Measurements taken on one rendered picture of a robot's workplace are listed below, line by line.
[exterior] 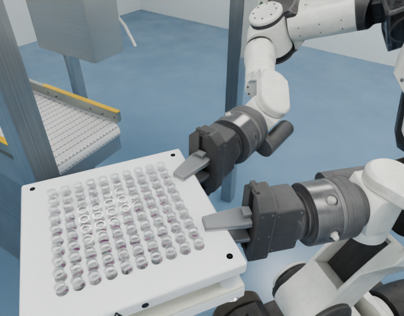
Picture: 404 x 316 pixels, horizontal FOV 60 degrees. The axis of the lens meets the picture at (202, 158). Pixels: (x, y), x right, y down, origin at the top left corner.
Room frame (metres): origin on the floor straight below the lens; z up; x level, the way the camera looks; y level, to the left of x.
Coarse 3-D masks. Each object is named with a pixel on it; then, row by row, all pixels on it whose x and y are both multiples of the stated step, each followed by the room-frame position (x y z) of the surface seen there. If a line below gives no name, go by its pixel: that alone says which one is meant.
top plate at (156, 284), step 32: (160, 160) 0.44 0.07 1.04; (32, 192) 0.36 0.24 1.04; (192, 192) 0.36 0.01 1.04; (32, 224) 0.30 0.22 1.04; (64, 224) 0.30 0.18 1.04; (32, 256) 0.25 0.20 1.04; (64, 256) 0.25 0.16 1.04; (192, 256) 0.25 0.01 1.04; (224, 256) 0.25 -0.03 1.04; (32, 288) 0.21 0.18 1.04; (96, 288) 0.21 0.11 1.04; (128, 288) 0.21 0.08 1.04; (160, 288) 0.21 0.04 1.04; (192, 288) 0.22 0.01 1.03
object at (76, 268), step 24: (96, 192) 0.35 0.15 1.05; (120, 192) 0.36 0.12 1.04; (144, 192) 0.36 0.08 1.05; (72, 216) 0.31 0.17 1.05; (96, 216) 0.31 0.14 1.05; (144, 216) 0.31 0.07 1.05; (168, 216) 0.31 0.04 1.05; (72, 240) 0.27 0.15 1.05; (120, 240) 0.27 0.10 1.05; (144, 240) 0.28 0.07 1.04; (168, 240) 0.28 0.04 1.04; (72, 264) 0.23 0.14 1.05; (96, 264) 0.23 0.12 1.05
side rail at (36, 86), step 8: (32, 80) 1.11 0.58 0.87; (32, 88) 1.10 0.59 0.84; (40, 88) 1.07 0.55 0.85; (48, 88) 1.05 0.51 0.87; (64, 96) 1.01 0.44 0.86; (72, 104) 0.99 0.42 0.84; (80, 104) 0.97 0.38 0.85; (88, 104) 0.95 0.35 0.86; (96, 112) 0.93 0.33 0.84; (104, 112) 0.91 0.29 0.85; (112, 112) 0.90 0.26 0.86; (120, 120) 0.90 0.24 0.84
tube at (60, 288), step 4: (56, 284) 0.21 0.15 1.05; (60, 284) 0.21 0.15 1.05; (64, 284) 0.21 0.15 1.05; (56, 288) 0.21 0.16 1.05; (60, 288) 0.21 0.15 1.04; (64, 288) 0.20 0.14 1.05; (56, 292) 0.20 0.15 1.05; (60, 292) 0.20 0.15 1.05; (64, 292) 0.20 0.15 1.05; (60, 296) 0.20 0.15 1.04
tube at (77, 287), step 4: (76, 276) 0.22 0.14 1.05; (80, 276) 0.22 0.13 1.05; (72, 280) 0.22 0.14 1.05; (76, 280) 0.22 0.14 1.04; (80, 280) 0.22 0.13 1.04; (72, 284) 0.21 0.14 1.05; (76, 284) 0.21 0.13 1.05; (80, 284) 0.21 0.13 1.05; (84, 284) 0.21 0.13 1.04; (76, 288) 0.21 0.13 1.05; (80, 288) 0.21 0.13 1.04
